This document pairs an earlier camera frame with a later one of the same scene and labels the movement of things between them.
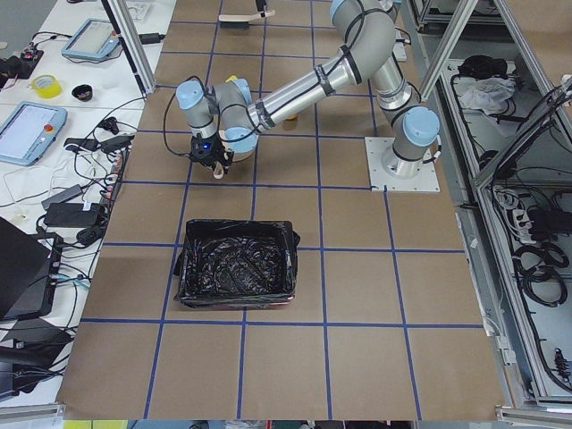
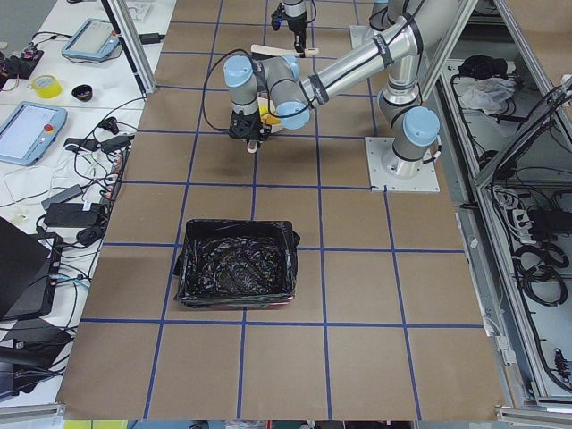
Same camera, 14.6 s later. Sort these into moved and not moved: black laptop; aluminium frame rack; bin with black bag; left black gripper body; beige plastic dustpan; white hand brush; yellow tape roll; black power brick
Moved: white hand brush; left black gripper body; beige plastic dustpan
Not moved: black laptop; yellow tape roll; aluminium frame rack; black power brick; bin with black bag
